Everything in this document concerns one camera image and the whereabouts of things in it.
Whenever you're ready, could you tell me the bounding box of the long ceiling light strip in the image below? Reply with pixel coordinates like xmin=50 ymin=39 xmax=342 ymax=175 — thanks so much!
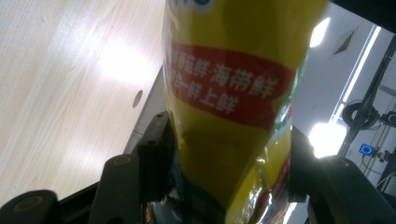
xmin=329 ymin=25 xmax=383 ymax=124

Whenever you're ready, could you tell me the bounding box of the black stand pole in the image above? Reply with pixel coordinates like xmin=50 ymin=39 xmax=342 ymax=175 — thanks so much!
xmin=337 ymin=35 xmax=396 ymax=158

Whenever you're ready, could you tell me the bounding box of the ceiling light panel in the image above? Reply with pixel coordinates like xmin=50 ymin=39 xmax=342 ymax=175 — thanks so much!
xmin=309 ymin=17 xmax=332 ymax=49
xmin=307 ymin=122 xmax=348 ymax=160

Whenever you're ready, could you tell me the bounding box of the yellow seasoning pouch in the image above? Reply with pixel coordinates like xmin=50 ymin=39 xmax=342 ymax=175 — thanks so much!
xmin=144 ymin=0 xmax=329 ymax=224

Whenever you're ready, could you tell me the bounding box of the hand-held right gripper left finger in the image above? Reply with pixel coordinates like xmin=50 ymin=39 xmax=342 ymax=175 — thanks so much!
xmin=137 ymin=110 xmax=180 ymax=203

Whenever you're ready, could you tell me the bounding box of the coiled black cable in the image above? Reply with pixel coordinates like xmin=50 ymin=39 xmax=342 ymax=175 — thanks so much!
xmin=341 ymin=102 xmax=380 ymax=131

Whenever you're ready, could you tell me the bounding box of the camera with blue ring light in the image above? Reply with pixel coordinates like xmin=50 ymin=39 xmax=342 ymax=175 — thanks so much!
xmin=359 ymin=143 xmax=375 ymax=157

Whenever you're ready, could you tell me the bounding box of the black camera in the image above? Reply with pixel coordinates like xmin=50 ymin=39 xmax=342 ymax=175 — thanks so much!
xmin=378 ymin=111 xmax=396 ymax=127

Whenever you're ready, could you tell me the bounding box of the grey table grommet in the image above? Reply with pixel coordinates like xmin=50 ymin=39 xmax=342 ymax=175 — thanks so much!
xmin=132 ymin=90 xmax=144 ymax=109

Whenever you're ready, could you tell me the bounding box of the ceiling air vent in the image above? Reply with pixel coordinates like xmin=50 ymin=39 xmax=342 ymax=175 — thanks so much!
xmin=331 ymin=29 xmax=356 ymax=57

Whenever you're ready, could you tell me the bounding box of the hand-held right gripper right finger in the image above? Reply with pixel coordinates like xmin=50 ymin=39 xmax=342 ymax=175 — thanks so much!
xmin=287 ymin=124 xmax=316 ymax=203

